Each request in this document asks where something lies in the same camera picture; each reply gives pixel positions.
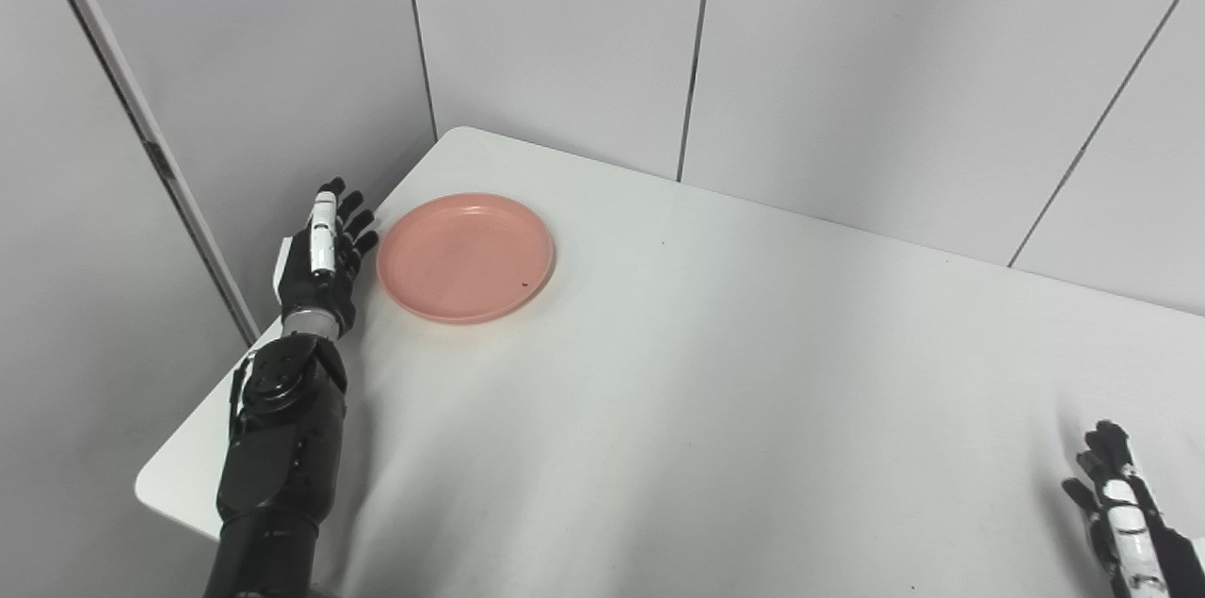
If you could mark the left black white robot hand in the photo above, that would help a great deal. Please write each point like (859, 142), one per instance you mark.
(315, 287)

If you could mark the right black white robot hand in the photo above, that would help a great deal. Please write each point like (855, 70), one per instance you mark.
(1167, 560)

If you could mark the pink round plate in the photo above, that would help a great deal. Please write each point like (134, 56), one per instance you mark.
(466, 259)

